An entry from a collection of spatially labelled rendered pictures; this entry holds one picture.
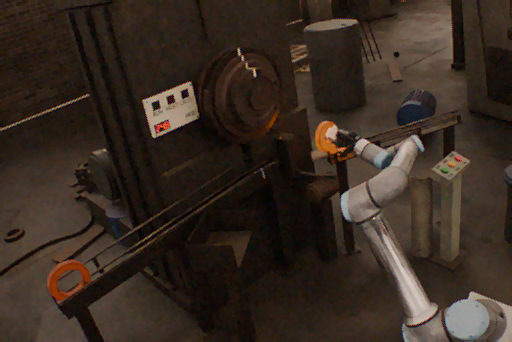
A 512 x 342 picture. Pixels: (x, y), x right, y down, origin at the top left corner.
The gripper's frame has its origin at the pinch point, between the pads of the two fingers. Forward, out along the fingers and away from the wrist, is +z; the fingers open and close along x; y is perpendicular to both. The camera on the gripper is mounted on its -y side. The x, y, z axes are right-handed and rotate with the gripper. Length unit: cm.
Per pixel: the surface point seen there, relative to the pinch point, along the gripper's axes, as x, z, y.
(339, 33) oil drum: -207, 148, -43
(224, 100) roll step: 45, 26, 24
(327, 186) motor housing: -2.4, -4.1, -34.0
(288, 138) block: 6.5, 19.3, -10.4
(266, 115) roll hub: 26.0, 17.6, 12.4
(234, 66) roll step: 35, 31, 36
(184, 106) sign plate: 56, 42, 18
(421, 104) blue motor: -179, 32, -63
